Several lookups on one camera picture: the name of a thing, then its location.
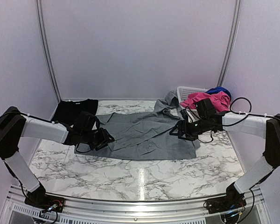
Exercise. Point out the pink garment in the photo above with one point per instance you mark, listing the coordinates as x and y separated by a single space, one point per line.
220 101

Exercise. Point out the grey garment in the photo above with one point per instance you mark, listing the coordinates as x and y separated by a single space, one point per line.
144 136

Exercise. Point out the blue garment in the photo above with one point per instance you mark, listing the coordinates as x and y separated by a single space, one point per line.
217 90

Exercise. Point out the black t-shirt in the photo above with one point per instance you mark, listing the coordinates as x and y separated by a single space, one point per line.
68 111

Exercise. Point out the right aluminium frame post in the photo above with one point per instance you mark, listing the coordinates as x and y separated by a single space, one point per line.
231 42

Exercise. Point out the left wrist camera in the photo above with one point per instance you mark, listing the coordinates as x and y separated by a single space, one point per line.
86 122

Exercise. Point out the white plastic laundry basket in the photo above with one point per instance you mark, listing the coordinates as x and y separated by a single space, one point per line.
183 93

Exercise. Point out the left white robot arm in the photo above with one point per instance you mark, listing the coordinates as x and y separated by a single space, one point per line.
15 125

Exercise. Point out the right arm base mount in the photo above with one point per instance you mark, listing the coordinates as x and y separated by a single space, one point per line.
222 204

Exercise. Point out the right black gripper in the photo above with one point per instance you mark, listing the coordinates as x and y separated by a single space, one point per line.
181 124

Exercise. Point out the aluminium front rail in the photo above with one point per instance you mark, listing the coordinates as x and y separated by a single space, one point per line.
91 211

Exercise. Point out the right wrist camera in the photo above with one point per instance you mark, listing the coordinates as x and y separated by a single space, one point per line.
206 110

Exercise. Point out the aluminium frame post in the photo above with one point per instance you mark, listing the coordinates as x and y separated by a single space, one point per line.
231 42
46 51

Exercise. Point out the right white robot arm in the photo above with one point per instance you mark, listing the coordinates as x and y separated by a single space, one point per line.
256 139

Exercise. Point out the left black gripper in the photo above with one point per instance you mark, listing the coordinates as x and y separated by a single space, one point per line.
104 139

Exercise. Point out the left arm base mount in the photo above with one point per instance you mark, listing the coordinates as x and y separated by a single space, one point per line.
47 203

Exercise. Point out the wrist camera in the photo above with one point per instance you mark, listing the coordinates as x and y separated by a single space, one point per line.
206 110
86 122

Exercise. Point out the left aluminium frame post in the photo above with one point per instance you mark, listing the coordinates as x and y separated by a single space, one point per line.
46 51

